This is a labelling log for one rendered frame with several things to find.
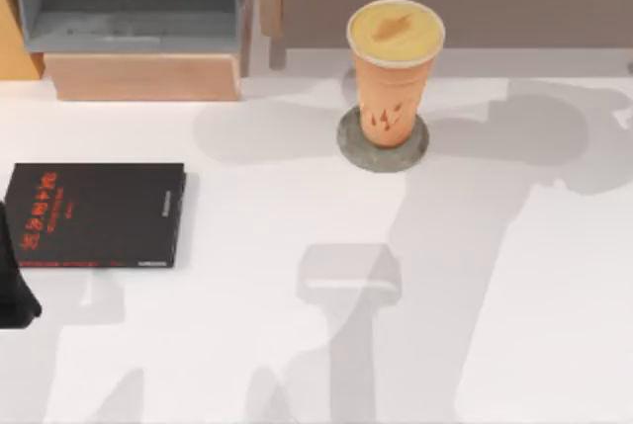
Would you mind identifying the grey round coaster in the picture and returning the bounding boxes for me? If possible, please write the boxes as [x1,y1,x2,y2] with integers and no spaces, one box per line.
[336,106,430,174]

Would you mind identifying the orange cup with yellow lid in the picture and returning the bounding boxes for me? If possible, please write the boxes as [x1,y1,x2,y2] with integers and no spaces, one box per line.
[346,0,446,149]

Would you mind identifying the pale wooden drawer front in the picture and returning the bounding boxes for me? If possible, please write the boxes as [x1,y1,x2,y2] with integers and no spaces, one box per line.
[43,51,242,102]

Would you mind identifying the black book with red lettering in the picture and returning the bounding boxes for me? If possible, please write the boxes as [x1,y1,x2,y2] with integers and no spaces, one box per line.
[3,162,188,270]

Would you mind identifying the pulled-out grey drawer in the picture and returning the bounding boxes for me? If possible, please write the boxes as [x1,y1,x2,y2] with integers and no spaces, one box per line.
[11,0,248,55]

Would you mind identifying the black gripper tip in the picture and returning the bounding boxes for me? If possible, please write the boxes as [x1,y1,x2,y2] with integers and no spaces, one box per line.
[0,200,44,330]

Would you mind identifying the wooden cupboard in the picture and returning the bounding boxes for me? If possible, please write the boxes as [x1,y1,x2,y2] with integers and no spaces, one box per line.
[0,0,46,82]

